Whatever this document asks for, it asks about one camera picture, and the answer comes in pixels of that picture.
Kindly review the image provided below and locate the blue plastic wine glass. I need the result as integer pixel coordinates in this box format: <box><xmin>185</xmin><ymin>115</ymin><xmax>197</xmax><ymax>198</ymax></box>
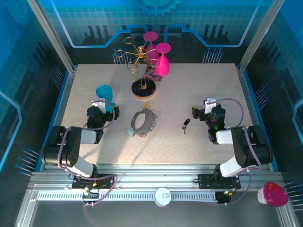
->
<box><xmin>96</xmin><ymin>85</ymin><xmax>118</xmax><ymax>113</ymax></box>

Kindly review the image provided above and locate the pink patterned fabric item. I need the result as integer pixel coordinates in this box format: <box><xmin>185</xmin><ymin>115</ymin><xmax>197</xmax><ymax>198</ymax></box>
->
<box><xmin>144</xmin><ymin>66</ymin><xmax>163</xmax><ymax>82</ymax></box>

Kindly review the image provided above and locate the pink plastic wine glass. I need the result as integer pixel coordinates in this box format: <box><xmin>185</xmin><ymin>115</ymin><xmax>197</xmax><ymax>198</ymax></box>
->
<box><xmin>143</xmin><ymin>32</ymin><xmax>160</xmax><ymax>64</ymax></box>
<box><xmin>155</xmin><ymin>43</ymin><xmax>171</xmax><ymax>77</ymax></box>

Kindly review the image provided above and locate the small black electronics box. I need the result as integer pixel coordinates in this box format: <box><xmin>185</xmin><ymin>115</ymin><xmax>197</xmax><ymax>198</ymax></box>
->
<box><xmin>216</xmin><ymin>191</ymin><xmax>232</xmax><ymax>206</ymax></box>

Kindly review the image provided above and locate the white tin can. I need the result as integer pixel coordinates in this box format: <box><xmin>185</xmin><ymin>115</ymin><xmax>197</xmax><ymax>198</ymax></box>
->
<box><xmin>154</xmin><ymin>187</ymin><xmax>171</xmax><ymax>208</ymax></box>

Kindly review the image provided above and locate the pink and white cup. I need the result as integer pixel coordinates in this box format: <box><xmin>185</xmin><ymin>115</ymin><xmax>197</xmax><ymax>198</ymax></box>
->
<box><xmin>257</xmin><ymin>181</ymin><xmax>289</xmax><ymax>208</ymax></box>

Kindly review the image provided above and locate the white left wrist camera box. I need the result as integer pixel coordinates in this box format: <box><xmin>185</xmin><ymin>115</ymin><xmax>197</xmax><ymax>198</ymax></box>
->
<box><xmin>91</xmin><ymin>97</ymin><xmax>107</xmax><ymax>114</ymax></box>

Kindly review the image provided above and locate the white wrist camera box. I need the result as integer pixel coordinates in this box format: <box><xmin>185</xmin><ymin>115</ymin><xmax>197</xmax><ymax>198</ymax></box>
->
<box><xmin>204</xmin><ymin>96</ymin><xmax>218</xmax><ymax>114</ymax></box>
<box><xmin>91</xmin><ymin>97</ymin><xmax>107</xmax><ymax>114</ymax></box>

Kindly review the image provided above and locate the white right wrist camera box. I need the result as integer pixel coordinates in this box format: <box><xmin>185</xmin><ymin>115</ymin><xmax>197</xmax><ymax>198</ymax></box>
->
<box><xmin>204</xmin><ymin>96</ymin><xmax>218</xmax><ymax>114</ymax></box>

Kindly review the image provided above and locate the gold wire glass rack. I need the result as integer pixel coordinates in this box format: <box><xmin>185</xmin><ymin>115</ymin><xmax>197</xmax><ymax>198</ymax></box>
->
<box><xmin>113</xmin><ymin>36</ymin><xmax>161</xmax><ymax>102</ymax></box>

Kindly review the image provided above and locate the aluminium frame side rail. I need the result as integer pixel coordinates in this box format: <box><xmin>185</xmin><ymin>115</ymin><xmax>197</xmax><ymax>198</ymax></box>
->
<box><xmin>41</xmin><ymin>66</ymin><xmax>78</xmax><ymax>172</ymax></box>
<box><xmin>236</xmin><ymin>64</ymin><xmax>278</xmax><ymax>172</ymax></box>

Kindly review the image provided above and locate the aluminium frame rail long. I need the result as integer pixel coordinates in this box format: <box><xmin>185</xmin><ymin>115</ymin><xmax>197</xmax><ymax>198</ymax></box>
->
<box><xmin>29</xmin><ymin>164</ymin><xmax>286</xmax><ymax>190</ymax></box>

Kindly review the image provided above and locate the white slotted cable duct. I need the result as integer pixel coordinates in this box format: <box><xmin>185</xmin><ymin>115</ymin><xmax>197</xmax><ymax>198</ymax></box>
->
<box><xmin>37</xmin><ymin>191</ymin><xmax>220</xmax><ymax>202</ymax></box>

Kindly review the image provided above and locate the aluminium frame post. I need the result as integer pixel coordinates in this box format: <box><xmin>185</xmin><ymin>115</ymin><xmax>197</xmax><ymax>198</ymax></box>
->
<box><xmin>238</xmin><ymin>0</ymin><xmax>285</xmax><ymax>71</ymax></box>
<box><xmin>26</xmin><ymin>0</ymin><xmax>78</xmax><ymax>72</ymax></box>

